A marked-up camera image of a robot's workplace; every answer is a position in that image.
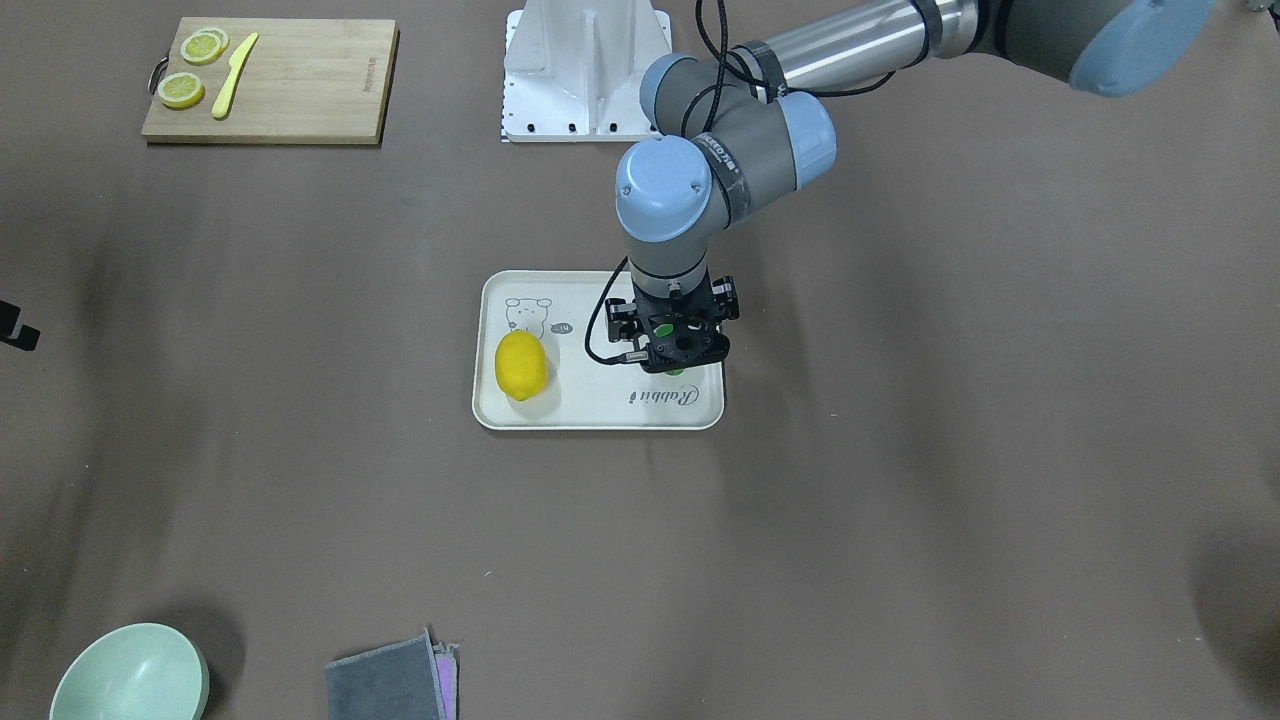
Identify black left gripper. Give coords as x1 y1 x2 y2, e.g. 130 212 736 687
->
604 275 740 374

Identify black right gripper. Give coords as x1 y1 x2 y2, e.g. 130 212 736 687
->
0 301 41 352

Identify white pedestal base plate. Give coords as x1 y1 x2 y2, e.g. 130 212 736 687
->
500 1 672 143

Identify yellow plastic knife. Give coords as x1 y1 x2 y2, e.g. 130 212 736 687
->
211 32 260 120

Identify grey folded cloth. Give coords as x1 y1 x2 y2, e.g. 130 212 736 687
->
325 629 460 719

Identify yellow lemon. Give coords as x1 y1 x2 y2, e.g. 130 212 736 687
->
494 331 549 402

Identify wooden cutting board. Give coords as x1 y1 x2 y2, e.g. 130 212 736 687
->
141 15 399 146

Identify green lime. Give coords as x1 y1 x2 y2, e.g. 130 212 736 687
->
649 322 685 375

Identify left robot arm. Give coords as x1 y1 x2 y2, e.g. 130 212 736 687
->
591 1 1212 374

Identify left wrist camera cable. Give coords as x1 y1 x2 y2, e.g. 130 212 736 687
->
584 258 652 366

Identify lemon slice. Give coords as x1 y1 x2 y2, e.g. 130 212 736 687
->
179 26 230 67
154 72 206 110

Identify cream rabbit tray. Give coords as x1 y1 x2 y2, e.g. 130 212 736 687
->
472 270 726 430

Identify mint green bowl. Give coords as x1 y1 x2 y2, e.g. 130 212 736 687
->
47 623 211 719

